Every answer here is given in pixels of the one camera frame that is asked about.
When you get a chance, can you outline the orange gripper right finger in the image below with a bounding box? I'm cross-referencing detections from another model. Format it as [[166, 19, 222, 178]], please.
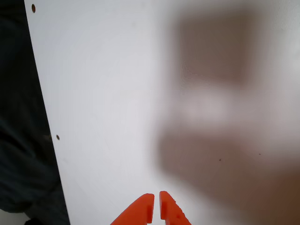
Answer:
[[158, 190, 192, 225]]

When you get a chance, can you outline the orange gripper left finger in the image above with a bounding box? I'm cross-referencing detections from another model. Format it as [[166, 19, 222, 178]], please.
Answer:
[[109, 193, 155, 225]]

